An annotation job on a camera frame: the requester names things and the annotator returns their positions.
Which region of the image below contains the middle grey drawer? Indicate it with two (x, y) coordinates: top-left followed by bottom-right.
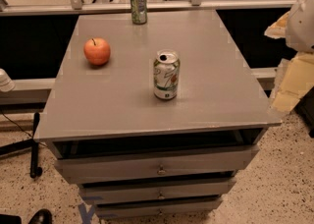
(79, 178), (236, 204)

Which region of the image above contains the black shoe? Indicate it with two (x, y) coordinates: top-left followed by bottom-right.
(28, 209), (52, 224)

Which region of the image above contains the blue floor tape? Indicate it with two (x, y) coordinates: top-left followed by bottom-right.
(78, 200), (110, 224)

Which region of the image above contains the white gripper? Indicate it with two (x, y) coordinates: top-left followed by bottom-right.
(264, 0), (314, 114)

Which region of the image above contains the grey drawer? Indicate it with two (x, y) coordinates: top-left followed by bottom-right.
(79, 178), (236, 204)
(95, 196), (222, 219)
(55, 145), (259, 184)

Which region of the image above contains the top grey drawer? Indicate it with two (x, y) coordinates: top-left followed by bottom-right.
(55, 145), (259, 184)

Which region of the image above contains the white cylindrical object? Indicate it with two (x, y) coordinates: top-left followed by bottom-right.
(0, 69), (15, 92)

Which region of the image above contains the white green 7up can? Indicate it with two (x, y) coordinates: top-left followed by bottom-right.
(153, 49), (181, 100)

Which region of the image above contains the red apple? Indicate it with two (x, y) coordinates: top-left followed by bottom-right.
(83, 37), (111, 66)

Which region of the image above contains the bottom grey drawer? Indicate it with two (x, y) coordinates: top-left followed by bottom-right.
(95, 196), (222, 219)

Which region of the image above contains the grey drawer cabinet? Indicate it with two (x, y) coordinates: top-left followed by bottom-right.
(33, 9), (283, 220)

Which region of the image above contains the black tripod stand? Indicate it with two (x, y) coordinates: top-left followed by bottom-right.
(0, 112), (42, 179)

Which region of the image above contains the green soda can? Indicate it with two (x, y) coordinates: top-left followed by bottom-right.
(131, 0), (147, 25)

